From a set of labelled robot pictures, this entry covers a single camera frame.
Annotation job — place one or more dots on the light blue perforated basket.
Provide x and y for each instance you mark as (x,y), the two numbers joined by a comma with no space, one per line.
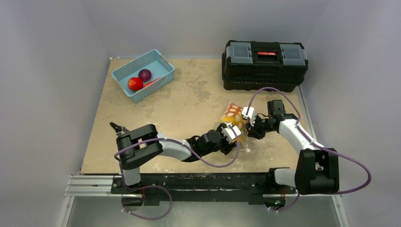
(153,61)

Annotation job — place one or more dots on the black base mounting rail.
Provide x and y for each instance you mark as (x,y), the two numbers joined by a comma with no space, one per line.
(252,188)

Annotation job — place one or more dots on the black plastic toolbox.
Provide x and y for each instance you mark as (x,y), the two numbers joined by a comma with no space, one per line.
(251,65)

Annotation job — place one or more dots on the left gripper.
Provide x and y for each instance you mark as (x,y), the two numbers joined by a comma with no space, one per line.
(227,146)

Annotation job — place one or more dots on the polka dot zip top bag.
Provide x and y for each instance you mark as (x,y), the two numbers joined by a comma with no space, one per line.
(232,114)

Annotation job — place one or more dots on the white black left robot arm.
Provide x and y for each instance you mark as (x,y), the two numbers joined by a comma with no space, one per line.
(137,147)

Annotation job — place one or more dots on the black handled pliers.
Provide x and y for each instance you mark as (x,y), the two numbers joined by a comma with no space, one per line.
(119,130)

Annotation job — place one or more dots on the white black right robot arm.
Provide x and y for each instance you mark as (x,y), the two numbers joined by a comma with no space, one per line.
(317,170)

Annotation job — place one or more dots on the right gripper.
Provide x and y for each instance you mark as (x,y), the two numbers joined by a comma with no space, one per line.
(253,127)

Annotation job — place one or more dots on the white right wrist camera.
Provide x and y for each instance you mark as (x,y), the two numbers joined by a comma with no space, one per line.
(248,114)

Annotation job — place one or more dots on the red fake apple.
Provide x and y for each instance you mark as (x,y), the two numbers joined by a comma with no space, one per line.
(135,84)

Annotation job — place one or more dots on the purple fake cabbage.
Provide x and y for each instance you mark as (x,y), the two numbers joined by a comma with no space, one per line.
(145,75)

